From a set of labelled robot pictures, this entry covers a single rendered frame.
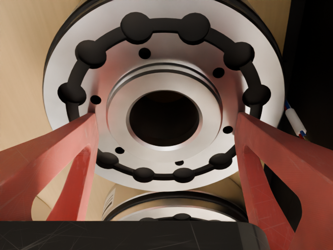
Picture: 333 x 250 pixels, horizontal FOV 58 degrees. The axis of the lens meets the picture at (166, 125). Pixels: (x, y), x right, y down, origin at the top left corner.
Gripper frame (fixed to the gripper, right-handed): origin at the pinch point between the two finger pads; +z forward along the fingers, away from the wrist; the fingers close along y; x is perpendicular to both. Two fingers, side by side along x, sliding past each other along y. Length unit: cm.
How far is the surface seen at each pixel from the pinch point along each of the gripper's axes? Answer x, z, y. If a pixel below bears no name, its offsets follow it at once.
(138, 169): 3.1, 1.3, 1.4
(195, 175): 3.3, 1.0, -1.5
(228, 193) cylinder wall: 6.5, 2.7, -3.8
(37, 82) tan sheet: -0.4, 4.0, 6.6
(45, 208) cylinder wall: 9.5, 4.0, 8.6
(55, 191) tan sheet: 8.1, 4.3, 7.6
